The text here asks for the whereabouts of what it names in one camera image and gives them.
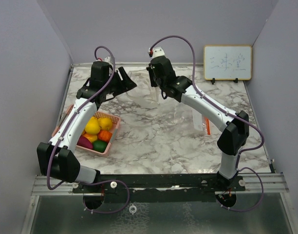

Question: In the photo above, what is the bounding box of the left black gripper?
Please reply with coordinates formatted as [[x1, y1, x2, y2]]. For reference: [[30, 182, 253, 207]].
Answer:
[[103, 67, 136, 96]]

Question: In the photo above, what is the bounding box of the clear zip top bag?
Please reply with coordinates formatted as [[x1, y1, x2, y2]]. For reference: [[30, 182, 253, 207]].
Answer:
[[126, 69, 160, 109]]

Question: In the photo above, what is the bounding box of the pink plastic basket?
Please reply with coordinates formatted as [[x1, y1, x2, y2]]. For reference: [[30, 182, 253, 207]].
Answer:
[[50, 102, 121, 156]]

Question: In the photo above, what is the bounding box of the yellow toy lemon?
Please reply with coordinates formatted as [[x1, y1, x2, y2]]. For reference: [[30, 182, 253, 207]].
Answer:
[[84, 117, 101, 135]]

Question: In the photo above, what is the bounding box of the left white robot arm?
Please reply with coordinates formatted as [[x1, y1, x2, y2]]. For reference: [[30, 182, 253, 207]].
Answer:
[[37, 61, 137, 193]]

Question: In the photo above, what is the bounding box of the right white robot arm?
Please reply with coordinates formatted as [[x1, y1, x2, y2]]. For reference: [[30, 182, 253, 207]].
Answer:
[[147, 56, 249, 191]]

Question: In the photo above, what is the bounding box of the yellow orange toy pepper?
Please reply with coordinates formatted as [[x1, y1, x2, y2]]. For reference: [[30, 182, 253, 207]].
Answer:
[[82, 133, 98, 143]]

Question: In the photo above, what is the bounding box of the green toy lime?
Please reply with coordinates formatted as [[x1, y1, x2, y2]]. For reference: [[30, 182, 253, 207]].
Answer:
[[92, 140, 108, 153]]

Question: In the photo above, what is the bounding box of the purple toy sweet potato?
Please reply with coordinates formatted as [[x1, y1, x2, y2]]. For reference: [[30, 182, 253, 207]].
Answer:
[[77, 136, 93, 150]]

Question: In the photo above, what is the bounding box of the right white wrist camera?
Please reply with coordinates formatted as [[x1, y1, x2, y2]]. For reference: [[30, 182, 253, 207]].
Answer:
[[148, 47, 165, 58]]

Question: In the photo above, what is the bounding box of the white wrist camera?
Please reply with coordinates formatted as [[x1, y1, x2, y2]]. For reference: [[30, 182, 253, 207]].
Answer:
[[103, 56, 115, 65], [148, 47, 165, 58]]

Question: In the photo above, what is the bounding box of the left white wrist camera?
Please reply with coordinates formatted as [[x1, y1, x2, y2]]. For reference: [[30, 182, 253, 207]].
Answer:
[[103, 56, 115, 65]]

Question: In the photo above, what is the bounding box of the small whiteboard wooden frame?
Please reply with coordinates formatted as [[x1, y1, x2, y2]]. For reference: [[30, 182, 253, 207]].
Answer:
[[204, 45, 252, 83]]

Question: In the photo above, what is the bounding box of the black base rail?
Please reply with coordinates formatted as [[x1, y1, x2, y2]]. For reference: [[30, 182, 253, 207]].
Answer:
[[73, 174, 245, 204]]

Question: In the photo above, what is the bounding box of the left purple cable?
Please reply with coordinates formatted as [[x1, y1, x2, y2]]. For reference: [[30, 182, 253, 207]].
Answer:
[[46, 46, 115, 190]]

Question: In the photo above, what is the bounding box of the purple cable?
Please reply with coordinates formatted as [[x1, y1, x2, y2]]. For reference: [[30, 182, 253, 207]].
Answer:
[[149, 36, 265, 212], [46, 46, 115, 190]]

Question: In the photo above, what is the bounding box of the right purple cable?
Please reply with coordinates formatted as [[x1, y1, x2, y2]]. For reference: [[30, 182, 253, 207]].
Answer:
[[149, 36, 265, 212]]

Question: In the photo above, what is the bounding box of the aluminium frame rail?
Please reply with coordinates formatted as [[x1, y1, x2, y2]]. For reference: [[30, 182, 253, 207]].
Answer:
[[240, 173, 289, 193]]

